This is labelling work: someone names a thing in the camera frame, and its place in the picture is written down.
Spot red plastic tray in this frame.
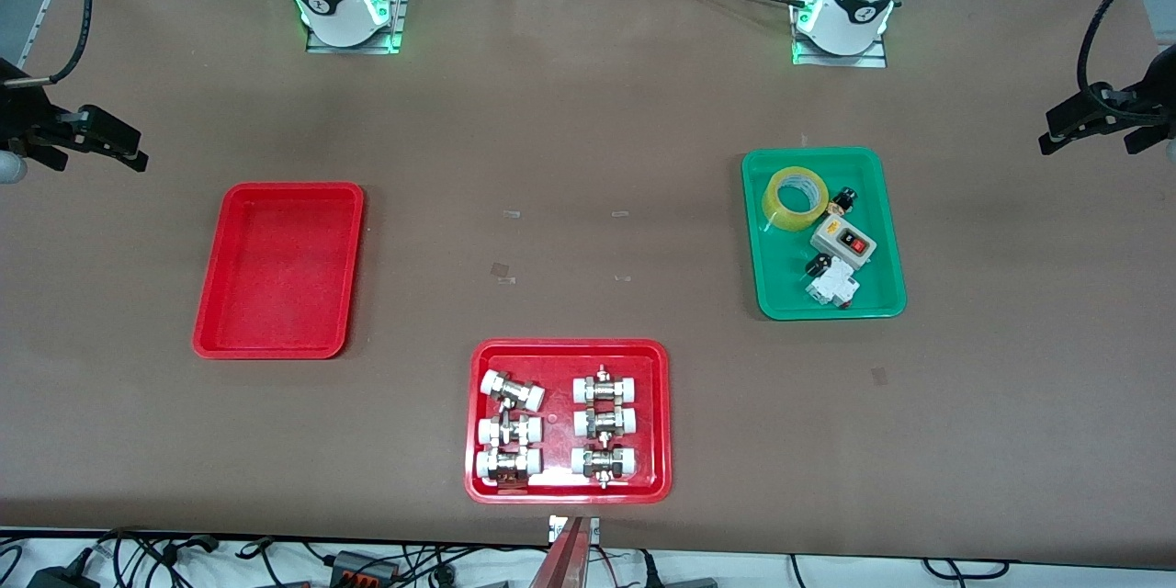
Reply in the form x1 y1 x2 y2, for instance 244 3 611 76
192 182 366 360
464 338 673 505

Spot green plastic tray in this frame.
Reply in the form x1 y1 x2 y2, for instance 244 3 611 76
741 147 909 322

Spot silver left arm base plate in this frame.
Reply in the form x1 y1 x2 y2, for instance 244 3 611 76
792 0 888 68

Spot white capped metal pipe fitting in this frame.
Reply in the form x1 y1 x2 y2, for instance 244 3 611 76
477 413 543 448
572 366 639 405
475 447 543 488
571 446 639 488
573 406 639 439
481 369 546 413

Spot white circuit breaker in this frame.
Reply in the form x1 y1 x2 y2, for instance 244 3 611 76
805 257 861 309

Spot black cable with plug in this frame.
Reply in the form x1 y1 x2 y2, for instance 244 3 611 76
96 528 221 561

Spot red metal bar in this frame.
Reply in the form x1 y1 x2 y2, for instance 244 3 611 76
528 514 589 588

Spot white label plate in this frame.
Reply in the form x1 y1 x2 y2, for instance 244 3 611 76
548 515 601 544

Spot yellow packing tape roll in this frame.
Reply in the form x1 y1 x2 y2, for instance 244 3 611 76
764 166 830 232

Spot grey push button switch box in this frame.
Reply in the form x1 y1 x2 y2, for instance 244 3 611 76
809 215 878 272

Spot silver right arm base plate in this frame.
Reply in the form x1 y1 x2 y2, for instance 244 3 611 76
306 0 411 55

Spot black left arm gripper cable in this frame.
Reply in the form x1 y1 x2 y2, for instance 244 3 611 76
1077 0 1176 125

